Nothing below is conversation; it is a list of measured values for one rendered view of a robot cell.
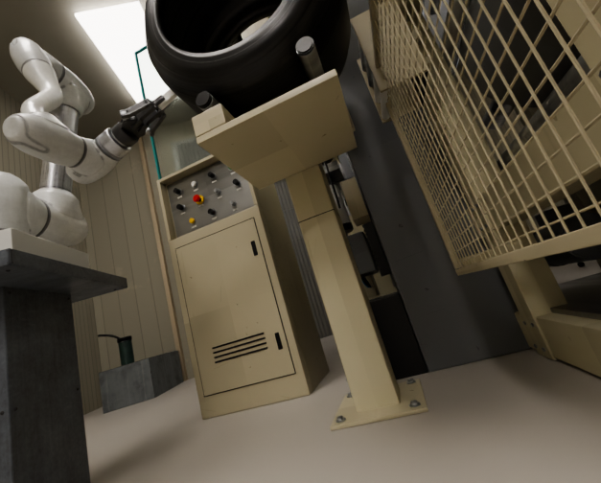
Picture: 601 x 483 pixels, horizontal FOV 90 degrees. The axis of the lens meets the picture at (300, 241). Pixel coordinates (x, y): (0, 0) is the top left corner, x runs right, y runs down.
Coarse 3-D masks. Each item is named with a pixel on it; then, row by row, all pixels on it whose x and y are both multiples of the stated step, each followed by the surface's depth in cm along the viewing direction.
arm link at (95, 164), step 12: (84, 144) 92; (96, 144) 96; (84, 156) 92; (96, 156) 95; (108, 156) 97; (72, 168) 94; (84, 168) 95; (96, 168) 97; (108, 168) 100; (84, 180) 100; (96, 180) 103
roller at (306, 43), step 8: (304, 40) 70; (312, 40) 69; (296, 48) 70; (304, 48) 69; (312, 48) 69; (304, 56) 70; (312, 56) 71; (304, 64) 73; (312, 64) 73; (320, 64) 75; (312, 72) 75; (320, 72) 77
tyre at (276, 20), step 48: (192, 0) 102; (240, 0) 110; (288, 0) 71; (336, 0) 75; (192, 48) 110; (240, 48) 74; (288, 48) 73; (336, 48) 84; (192, 96) 83; (240, 96) 79
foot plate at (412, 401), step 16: (400, 384) 102; (416, 384) 97; (352, 400) 101; (400, 400) 88; (416, 400) 84; (336, 416) 90; (352, 416) 87; (368, 416) 83; (384, 416) 80; (400, 416) 79
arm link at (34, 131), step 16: (32, 64) 108; (48, 64) 111; (32, 80) 108; (48, 80) 108; (32, 96) 95; (48, 96) 99; (32, 112) 84; (48, 112) 98; (16, 128) 78; (32, 128) 79; (48, 128) 82; (64, 128) 88; (16, 144) 79; (32, 144) 80; (48, 144) 82; (64, 144) 86; (80, 144) 91; (48, 160) 86; (64, 160) 88; (80, 160) 92
